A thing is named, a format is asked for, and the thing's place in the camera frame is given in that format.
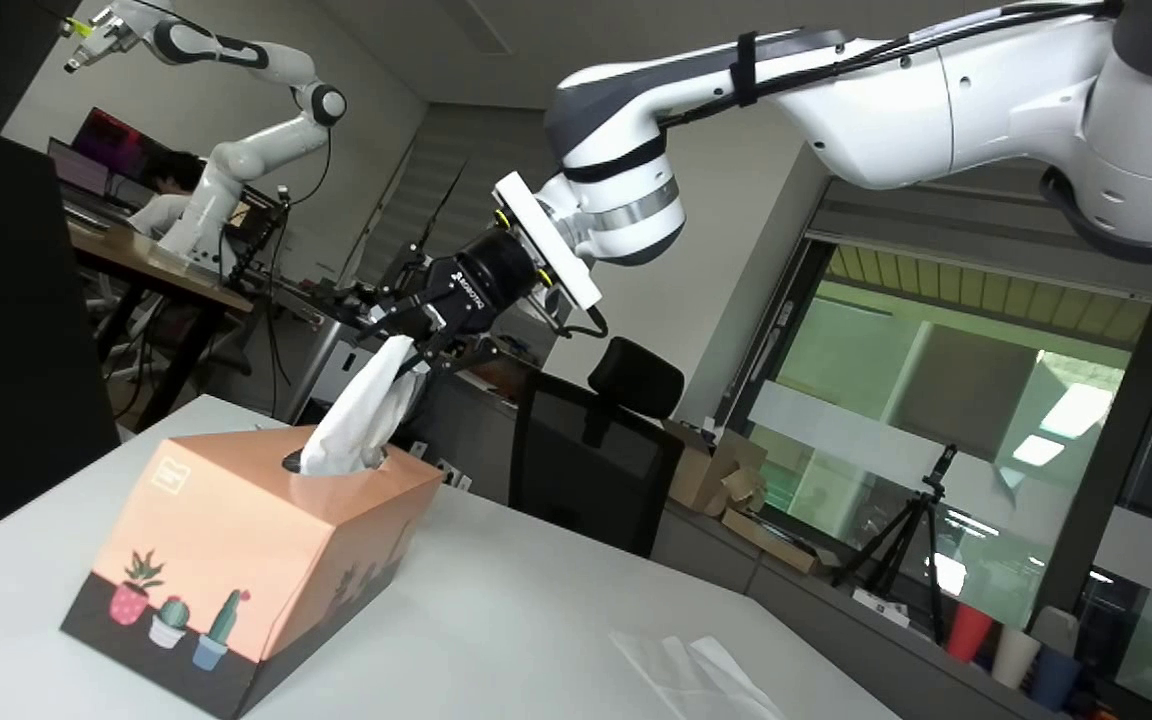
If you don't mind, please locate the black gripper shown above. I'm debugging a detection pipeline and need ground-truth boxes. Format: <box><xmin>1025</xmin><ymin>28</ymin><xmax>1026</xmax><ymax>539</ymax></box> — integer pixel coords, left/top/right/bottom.
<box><xmin>356</xmin><ymin>228</ymin><xmax>556</xmax><ymax>382</ymax></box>

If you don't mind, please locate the white tissue sheet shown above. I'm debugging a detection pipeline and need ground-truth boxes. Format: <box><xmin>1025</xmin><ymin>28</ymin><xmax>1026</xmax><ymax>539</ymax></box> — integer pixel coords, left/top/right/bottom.
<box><xmin>293</xmin><ymin>331</ymin><xmax>433</xmax><ymax>484</ymax></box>

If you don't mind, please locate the orange cactus print tissue box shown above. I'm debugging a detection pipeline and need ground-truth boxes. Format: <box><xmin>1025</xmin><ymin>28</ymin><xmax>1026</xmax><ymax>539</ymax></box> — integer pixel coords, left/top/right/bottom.
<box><xmin>56</xmin><ymin>423</ymin><xmax>446</xmax><ymax>720</ymax></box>

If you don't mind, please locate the open cardboard box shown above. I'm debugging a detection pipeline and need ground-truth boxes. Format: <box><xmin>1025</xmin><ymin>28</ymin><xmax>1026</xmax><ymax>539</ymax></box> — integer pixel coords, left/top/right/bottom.
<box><xmin>664</xmin><ymin>430</ymin><xmax>777</xmax><ymax>523</ymax></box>

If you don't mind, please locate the black office chair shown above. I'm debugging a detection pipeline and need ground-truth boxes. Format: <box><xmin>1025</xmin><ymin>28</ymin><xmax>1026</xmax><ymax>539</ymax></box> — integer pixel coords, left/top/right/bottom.
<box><xmin>507</xmin><ymin>331</ymin><xmax>686</xmax><ymax>560</ymax></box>

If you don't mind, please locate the wooden background desk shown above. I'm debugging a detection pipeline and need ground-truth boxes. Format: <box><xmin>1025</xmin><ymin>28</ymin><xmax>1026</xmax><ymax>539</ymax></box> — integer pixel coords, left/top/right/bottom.
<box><xmin>63</xmin><ymin>215</ymin><xmax>258</xmax><ymax>322</ymax></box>

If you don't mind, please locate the dark computer monitor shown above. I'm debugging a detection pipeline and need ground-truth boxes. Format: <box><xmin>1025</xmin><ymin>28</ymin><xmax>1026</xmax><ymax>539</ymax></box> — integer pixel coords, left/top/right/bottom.
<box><xmin>63</xmin><ymin>109</ymin><xmax>206</xmax><ymax>210</ymax></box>

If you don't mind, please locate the black divider panel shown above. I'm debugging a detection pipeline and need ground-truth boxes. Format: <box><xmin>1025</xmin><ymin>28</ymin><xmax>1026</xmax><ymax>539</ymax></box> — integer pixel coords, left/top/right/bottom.
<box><xmin>0</xmin><ymin>106</ymin><xmax>115</xmax><ymax>560</ymax></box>

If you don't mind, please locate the flat cardboard piece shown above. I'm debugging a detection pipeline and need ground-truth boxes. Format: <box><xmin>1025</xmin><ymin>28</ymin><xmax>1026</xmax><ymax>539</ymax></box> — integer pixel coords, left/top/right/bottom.
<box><xmin>716</xmin><ymin>504</ymin><xmax>829</xmax><ymax>580</ymax></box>

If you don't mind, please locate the red cup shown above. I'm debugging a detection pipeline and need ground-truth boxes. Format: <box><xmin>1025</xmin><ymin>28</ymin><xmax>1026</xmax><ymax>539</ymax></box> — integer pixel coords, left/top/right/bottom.
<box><xmin>942</xmin><ymin>600</ymin><xmax>1000</xmax><ymax>668</ymax></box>

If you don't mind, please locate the white cup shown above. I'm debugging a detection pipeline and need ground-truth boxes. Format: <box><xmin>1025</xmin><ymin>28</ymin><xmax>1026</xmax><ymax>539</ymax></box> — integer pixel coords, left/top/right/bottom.
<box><xmin>989</xmin><ymin>621</ymin><xmax>1044</xmax><ymax>692</ymax></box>

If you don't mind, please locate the blue cup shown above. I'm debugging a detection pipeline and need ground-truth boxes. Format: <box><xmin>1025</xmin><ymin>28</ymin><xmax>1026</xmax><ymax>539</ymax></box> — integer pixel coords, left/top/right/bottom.
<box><xmin>1026</xmin><ymin>643</ymin><xmax>1089</xmax><ymax>712</ymax></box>

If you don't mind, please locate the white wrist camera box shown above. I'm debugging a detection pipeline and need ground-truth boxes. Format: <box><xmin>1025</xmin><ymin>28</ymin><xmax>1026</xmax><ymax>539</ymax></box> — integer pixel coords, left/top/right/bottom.
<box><xmin>487</xmin><ymin>170</ymin><xmax>606</xmax><ymax>318</ymax></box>

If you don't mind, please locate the black camera tripod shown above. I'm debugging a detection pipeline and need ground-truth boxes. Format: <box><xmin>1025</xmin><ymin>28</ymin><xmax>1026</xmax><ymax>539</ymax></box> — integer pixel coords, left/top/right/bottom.
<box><xmin>829</xmin><ymin>440</ymin><xmax>965</xmax><ymax>649</ymax></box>

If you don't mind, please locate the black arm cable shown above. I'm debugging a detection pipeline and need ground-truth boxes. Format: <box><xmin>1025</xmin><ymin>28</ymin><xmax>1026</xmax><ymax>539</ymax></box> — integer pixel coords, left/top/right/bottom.
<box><xmin>655</xmin><ymin>0</ymin><xmax>1124</xmax><ymax>136</ymax></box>

